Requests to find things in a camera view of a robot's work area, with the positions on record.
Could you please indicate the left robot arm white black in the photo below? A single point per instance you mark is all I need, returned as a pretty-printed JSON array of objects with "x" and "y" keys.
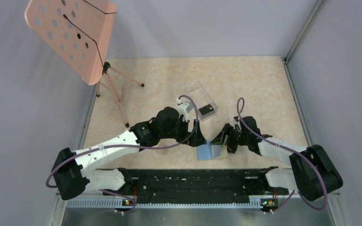
[{"x": 77, "y": 171}]

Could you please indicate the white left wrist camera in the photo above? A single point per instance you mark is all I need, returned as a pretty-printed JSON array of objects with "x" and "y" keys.
[{"x": 183, "y": 109}]

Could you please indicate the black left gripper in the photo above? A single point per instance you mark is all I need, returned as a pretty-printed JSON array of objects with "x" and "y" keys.
[{"x": 187, "y": 134}]

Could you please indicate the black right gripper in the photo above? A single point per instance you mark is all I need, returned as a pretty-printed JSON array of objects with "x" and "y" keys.
[{"x": 229, "y": 130}]

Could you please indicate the clear plastic box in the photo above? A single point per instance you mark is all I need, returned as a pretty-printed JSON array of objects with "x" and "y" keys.
[{"x": 201, "y": 98}]

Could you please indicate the pink perforated music stand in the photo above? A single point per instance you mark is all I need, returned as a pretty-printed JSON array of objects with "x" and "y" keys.
[{"x": 79, "y": 31}]

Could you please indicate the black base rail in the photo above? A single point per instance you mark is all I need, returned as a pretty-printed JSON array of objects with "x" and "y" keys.
[{"x": 196, "y": 186}]

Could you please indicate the aluminium frame rail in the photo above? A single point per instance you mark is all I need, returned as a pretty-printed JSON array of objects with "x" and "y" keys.
[{"x": 98, "y": 210}]

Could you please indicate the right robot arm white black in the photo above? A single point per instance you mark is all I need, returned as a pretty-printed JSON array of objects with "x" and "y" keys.
[{"x": 311, "y": 172}]

